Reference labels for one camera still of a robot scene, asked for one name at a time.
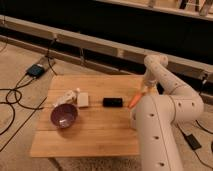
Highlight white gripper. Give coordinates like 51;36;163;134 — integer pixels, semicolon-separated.
141;70;157;93

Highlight orange pepper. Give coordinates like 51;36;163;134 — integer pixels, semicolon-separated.
128;93;144;108

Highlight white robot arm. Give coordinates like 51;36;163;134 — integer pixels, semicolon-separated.
132;55;204;171

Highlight black rectangular box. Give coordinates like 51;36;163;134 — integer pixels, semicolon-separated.
103;98;123;107

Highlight white square block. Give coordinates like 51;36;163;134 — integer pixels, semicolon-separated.
77;92;89;108

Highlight wooden table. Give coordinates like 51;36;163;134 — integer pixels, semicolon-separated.
30;75;142;157

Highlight black adapter right floor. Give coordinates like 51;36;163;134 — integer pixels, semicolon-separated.
184;134;201;150

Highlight purple bowl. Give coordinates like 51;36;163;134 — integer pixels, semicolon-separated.
50;104;78;129

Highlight black floor cables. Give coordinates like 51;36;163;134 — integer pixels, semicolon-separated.
0;38;58;153

